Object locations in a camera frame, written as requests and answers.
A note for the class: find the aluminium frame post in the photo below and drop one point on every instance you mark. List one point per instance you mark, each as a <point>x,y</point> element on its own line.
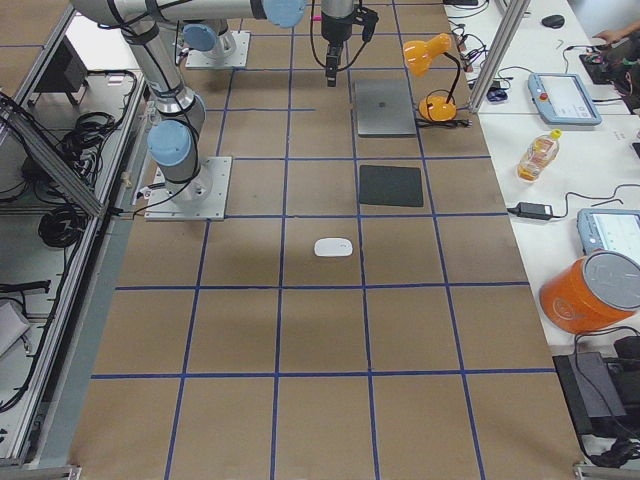
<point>499,46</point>

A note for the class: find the orange cylindrical container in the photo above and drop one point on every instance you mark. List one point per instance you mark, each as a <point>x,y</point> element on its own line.
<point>596,291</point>

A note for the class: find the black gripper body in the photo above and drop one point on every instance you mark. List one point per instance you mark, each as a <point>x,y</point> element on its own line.
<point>334,29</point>

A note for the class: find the white computer mouse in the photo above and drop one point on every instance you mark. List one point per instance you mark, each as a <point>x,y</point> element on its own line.
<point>333,247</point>

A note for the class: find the yellow drink bottle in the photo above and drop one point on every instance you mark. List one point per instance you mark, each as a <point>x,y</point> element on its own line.
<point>539,154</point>

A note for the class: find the black computer mouse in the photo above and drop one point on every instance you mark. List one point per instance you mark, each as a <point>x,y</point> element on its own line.
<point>555,21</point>

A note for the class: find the silver apple laptop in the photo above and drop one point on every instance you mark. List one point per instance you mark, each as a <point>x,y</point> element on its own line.
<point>383,108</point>

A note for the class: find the teach pendant tablet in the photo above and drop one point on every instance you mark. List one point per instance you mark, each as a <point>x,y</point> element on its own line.
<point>562,99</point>
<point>615,230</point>

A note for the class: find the black mousepad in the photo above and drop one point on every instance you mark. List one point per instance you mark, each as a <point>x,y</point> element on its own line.
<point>390,186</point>

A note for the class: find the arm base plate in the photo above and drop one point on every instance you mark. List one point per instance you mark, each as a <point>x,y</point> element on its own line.
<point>204,198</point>
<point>210,51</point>

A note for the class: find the black power adapter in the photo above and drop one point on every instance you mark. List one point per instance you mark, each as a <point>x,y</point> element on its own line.
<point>535,211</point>

